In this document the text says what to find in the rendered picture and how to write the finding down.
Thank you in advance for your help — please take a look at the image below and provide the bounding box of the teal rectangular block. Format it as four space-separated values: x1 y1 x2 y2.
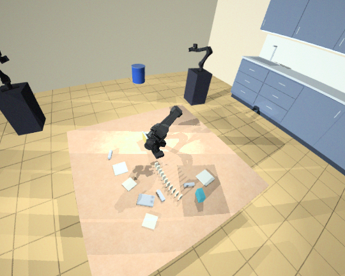
195 188 206 203

